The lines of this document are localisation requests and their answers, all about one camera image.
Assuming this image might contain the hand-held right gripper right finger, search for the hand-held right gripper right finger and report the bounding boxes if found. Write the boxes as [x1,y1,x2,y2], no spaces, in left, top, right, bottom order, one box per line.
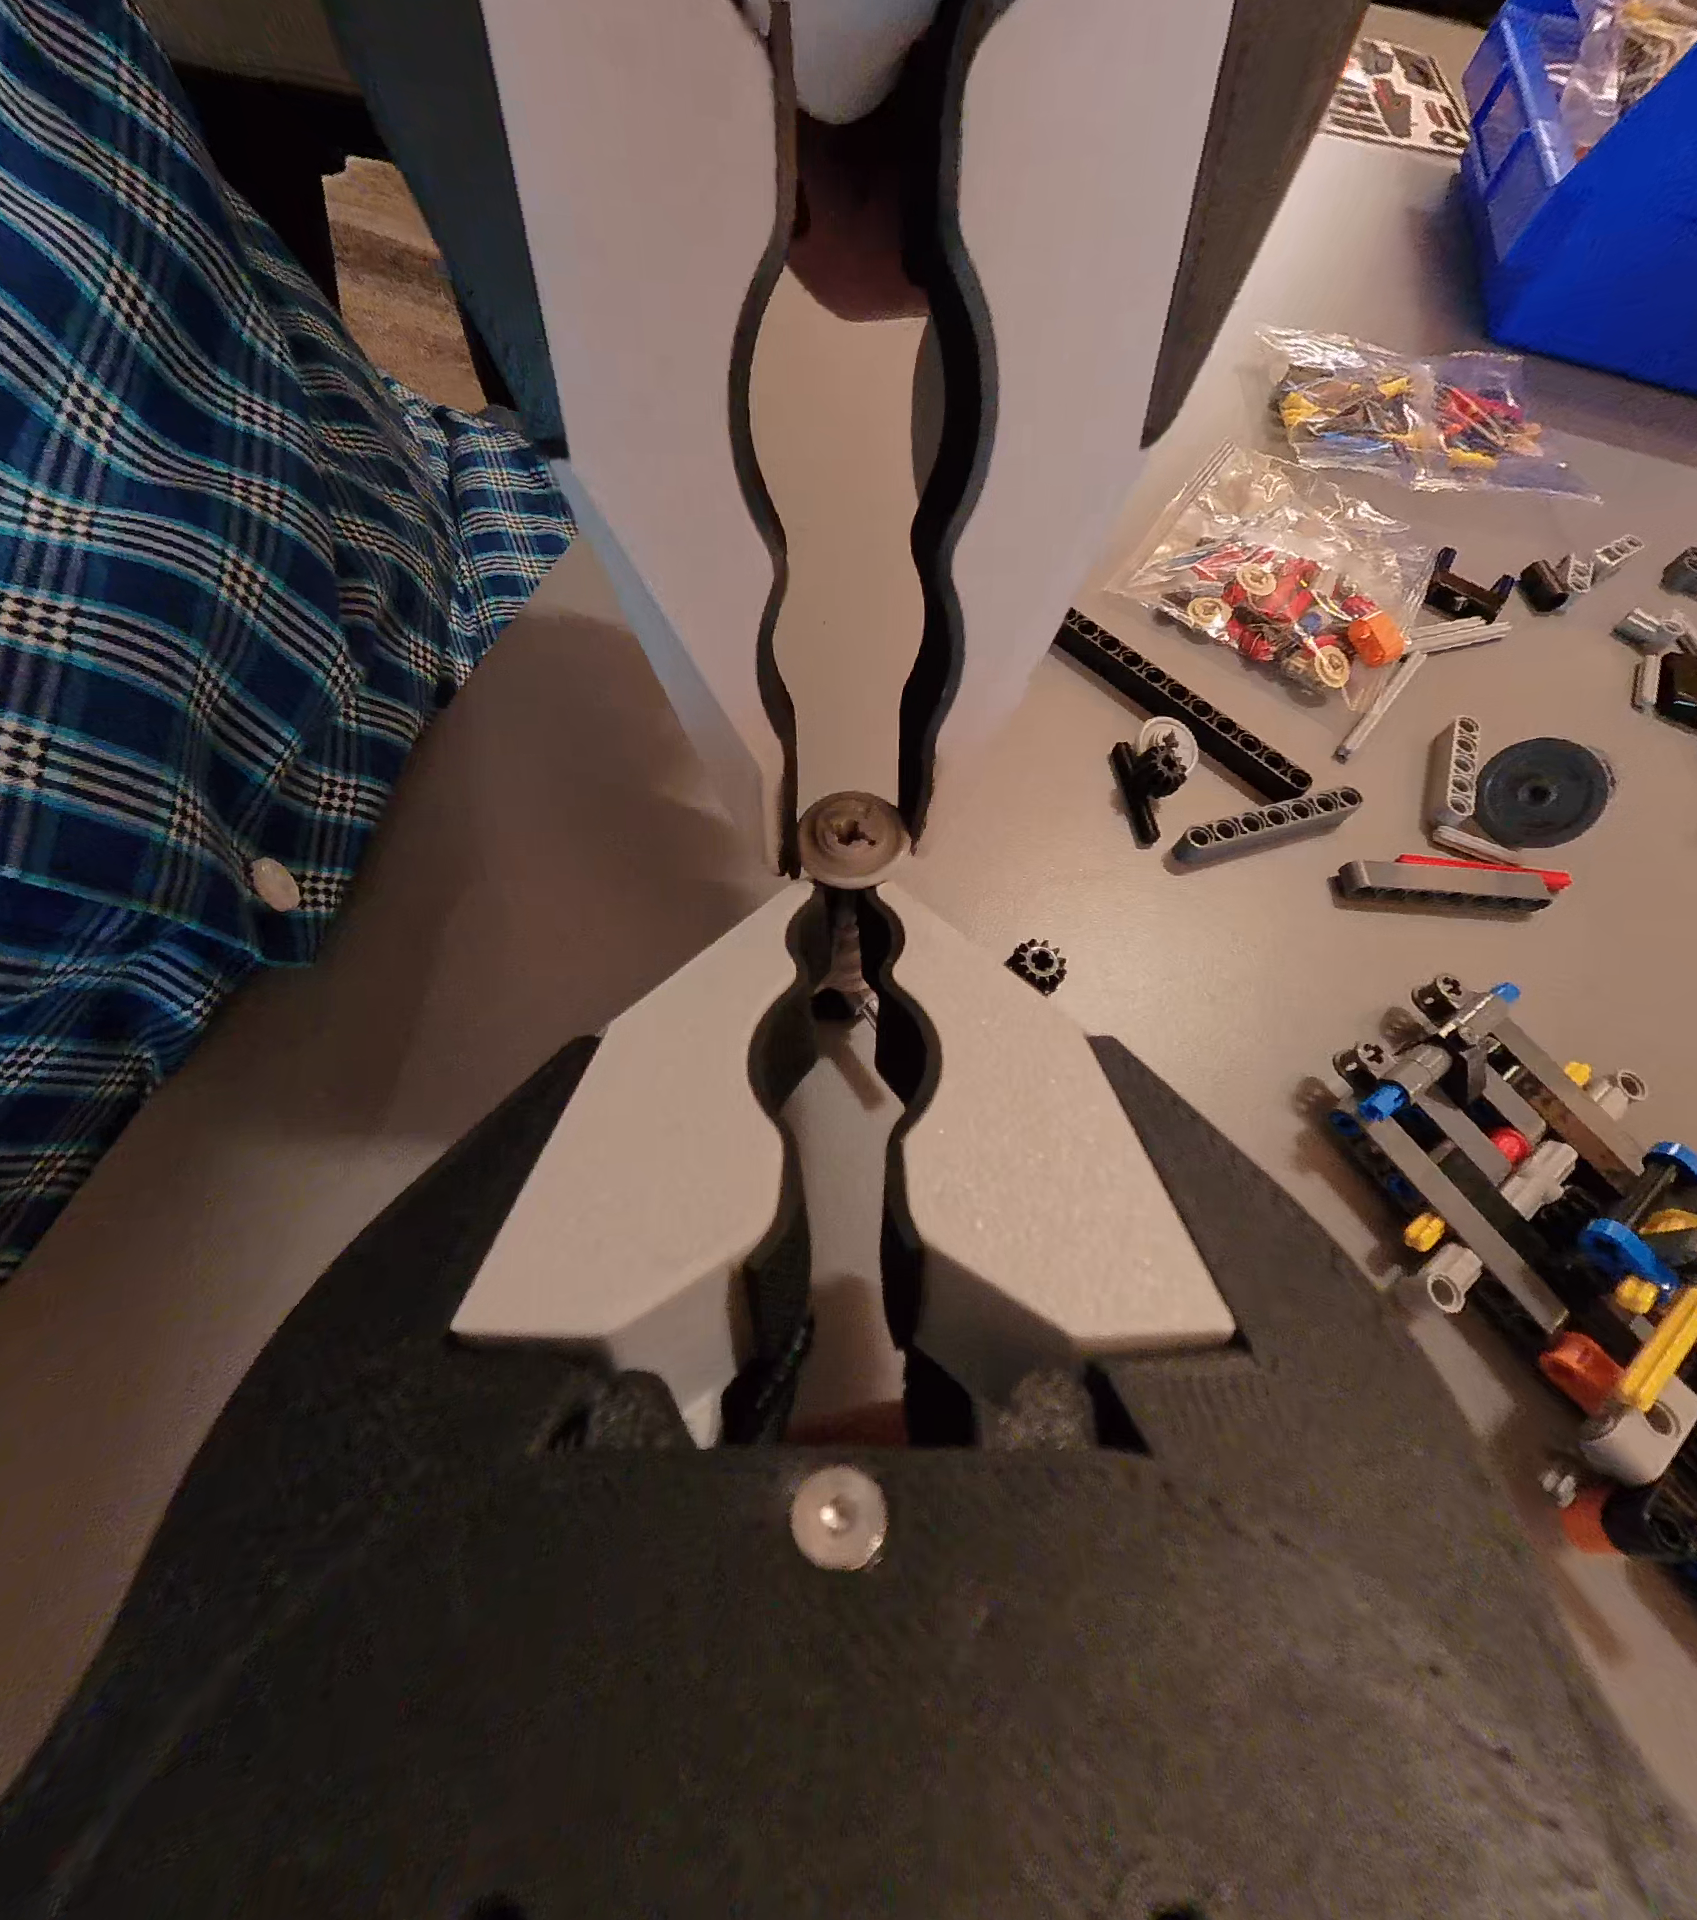
[863,881,1238,1364]

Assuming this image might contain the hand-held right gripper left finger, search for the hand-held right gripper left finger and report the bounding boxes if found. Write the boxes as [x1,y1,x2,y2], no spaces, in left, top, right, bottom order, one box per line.
[451,883,827,1408]

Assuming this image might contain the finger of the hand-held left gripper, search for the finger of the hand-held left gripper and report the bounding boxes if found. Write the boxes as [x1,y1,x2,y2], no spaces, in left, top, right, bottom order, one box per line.
[897,0,1235,846]
[485,0,809,881]

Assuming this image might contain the person's left hand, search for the person's left hand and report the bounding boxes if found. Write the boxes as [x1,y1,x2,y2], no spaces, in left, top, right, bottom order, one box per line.
[793,113,934,328]

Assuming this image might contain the clear bag red tan parts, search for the clear bag red tan parts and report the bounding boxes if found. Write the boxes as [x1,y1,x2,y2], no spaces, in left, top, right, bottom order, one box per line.
[1115,438,1438,718]

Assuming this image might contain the clear bag yellow blue parts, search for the clear bag yellow blue parts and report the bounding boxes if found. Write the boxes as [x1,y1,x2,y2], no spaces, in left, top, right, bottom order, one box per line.
[1257,325,1602,506]

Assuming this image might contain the sticker sheet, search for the sticker sheet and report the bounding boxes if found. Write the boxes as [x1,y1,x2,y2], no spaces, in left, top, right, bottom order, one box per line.
[1321,37,1481,153]

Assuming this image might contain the dark grey holed toy beam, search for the dark grey holed toy beam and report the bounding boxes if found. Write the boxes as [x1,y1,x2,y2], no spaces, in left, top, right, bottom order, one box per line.
[1168,786,1367,871]

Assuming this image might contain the black holed toy beam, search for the black holed toy beam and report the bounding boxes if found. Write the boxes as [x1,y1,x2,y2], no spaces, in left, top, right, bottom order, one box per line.
[1057,607,1316,799]

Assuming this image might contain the dark grey flat toy beam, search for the dark grey flat toy beam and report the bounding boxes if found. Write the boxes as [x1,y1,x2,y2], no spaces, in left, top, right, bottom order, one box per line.
[1335,858,1569,913]

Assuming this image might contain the toy car chassis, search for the toy car chassis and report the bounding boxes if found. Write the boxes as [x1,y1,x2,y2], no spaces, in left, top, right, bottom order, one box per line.
[1304,973,1697,1677]

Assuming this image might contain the light grey holed toy beam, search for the light grey holed toy beam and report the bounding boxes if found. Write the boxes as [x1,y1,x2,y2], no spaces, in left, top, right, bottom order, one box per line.
[1425,715,1484,837]

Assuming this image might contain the person's plaid shirt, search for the person's plaid shirt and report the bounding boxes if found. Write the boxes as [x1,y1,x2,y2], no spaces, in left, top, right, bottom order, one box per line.
[0,31,581,1428]

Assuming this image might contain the blue plastic bin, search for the blue plastic bin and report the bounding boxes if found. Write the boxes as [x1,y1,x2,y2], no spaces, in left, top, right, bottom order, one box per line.
[1455,0,1697,430]

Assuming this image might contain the black toy wheel disc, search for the black toy wheel disc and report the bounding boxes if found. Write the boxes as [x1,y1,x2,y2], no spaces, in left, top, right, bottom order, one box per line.
[1472,732,1616,852]

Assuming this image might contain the clear bags of toy parts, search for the clear bags of toy parts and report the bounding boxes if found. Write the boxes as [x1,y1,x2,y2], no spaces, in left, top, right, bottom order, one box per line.
[1552,0,1697,153]

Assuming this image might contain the black chair frame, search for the black chair frame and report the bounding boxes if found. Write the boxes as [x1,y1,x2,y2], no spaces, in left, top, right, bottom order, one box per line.
[164,60,564,438]

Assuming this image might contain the black toy bracket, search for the black toy bracket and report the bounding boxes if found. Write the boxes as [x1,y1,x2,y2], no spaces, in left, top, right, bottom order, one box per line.
[1425,546,1514,622]

